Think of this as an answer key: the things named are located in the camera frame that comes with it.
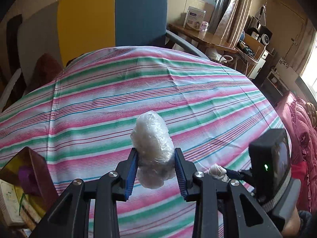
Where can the beige cloth ball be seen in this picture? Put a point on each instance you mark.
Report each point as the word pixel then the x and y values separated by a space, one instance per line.
pixel 218 172

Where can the wooden side desk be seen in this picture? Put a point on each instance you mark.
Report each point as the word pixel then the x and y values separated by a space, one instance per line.
pixel 205 40

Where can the dark red cloth bag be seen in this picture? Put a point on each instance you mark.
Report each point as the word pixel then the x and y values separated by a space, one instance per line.
pixel 46 70

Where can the pink quilt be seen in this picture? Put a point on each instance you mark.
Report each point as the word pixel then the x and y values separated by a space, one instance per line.
pixel 302 136

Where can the patterned curtain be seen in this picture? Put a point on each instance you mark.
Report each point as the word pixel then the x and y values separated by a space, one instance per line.
pixel 228 20

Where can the white plastic ball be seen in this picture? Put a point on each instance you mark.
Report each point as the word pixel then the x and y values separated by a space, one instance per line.
pixel 155 148

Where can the person right hand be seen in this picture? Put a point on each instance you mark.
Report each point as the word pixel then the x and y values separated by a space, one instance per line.
pixel 292 227

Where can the grey yellow blue chair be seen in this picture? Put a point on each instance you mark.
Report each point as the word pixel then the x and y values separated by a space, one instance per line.
pixel 69 28

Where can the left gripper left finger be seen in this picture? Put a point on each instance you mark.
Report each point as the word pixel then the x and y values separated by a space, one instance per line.
pixel 127 171

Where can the white blue product box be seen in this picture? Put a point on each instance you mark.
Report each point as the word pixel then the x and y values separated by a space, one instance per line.
pixel 194 18

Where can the green noodle snack packet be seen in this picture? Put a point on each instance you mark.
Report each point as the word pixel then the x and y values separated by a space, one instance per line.
pixel 28 214

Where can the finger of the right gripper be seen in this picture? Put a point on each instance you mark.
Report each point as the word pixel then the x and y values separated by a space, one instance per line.
pixel 232 174

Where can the black rolled mat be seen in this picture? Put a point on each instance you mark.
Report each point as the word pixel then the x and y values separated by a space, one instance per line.
pixel 12 43

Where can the white cardboard box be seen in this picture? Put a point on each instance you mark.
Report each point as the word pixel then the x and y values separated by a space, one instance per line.
pixel 10 205

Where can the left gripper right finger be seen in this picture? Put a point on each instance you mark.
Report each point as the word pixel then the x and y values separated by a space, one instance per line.
pixel 184 171

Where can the striped bed sheet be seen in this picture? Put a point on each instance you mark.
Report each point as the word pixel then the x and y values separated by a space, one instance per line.
pixel 82 120

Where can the gold metal tin tray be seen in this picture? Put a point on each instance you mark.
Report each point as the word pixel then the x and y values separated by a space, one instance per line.
pixel 48 194

